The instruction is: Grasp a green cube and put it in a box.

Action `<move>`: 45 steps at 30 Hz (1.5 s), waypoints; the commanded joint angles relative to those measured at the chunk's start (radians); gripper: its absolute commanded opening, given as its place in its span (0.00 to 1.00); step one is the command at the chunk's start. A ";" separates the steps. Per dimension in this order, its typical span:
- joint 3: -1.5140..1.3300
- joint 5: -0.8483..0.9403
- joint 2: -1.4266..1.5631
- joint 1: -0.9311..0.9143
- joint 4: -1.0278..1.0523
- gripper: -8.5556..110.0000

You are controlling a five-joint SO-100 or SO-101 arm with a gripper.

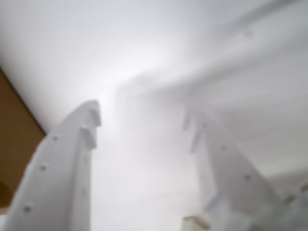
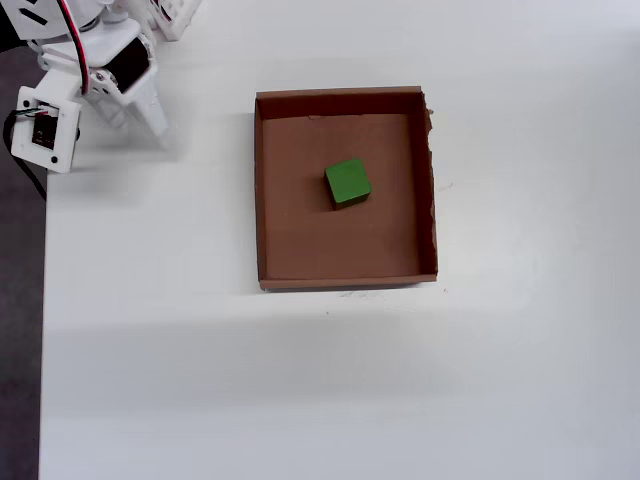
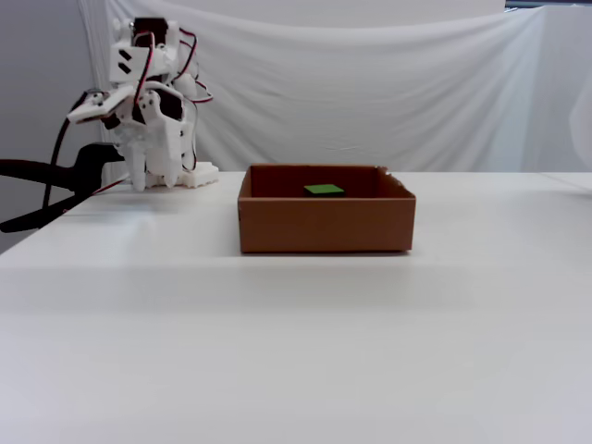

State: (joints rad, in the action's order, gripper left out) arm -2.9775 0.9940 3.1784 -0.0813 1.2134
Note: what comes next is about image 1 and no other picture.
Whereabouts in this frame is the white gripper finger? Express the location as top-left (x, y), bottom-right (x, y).
top-left (182, 107), bottom-right (283, 231)
top-left (0, 100), bottom-right (102, 231)

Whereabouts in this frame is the brown cardboard box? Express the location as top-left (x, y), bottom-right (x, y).
top-left (0, 66), bottom-right (47, 210)

